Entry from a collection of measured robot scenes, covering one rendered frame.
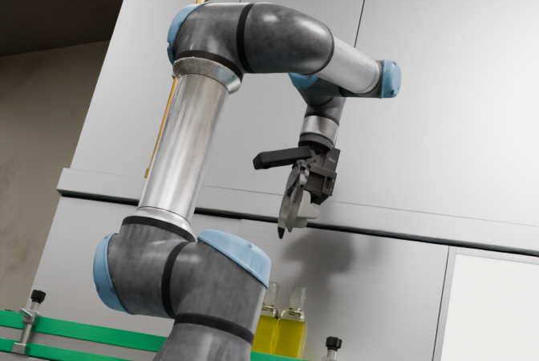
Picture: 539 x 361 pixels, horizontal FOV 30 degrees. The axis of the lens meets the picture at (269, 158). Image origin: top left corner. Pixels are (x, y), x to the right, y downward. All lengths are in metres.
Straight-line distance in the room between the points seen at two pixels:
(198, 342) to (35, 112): 5.55
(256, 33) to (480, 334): 0.87
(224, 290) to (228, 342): 0.07
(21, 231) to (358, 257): 4.38
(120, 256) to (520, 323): 0.96
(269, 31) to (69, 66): 5.32
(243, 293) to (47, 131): 5.32
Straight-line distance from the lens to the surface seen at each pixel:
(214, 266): 1.42
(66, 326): 2.03
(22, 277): 6.23
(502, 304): 2.17
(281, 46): 1.60
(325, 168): 2.05
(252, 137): 2.41
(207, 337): 1.39
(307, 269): 2.22
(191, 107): 1.59
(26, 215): 6.44
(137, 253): 1.49
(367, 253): 2.21
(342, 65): 1.76
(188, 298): 1.43
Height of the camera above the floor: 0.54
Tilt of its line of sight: 24 degrees up
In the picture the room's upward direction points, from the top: 13 degrees clockwise
